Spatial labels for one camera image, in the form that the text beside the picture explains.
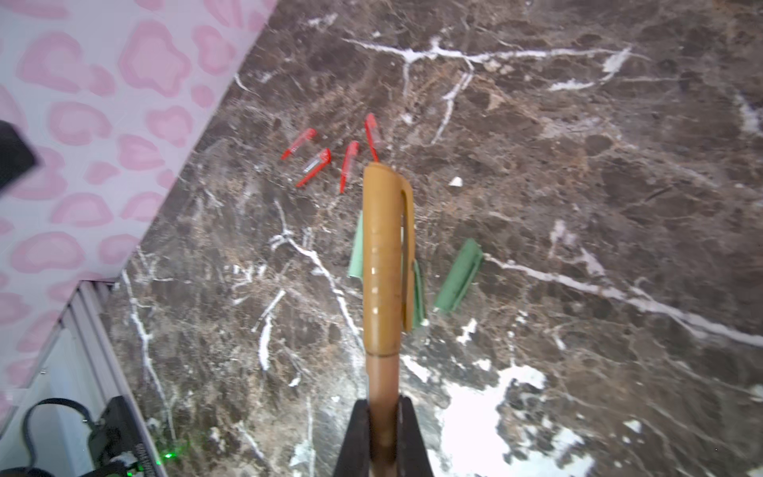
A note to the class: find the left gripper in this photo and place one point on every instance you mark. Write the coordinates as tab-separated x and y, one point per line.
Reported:
17	158

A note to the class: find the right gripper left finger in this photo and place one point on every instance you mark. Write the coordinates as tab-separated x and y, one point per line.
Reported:
354	459

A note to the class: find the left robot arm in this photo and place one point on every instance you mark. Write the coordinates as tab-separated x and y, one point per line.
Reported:
66	408

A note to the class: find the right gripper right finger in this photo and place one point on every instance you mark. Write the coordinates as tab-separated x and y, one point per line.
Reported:
410	451

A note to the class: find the brown pen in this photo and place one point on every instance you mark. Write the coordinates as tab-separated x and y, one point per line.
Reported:
389	293

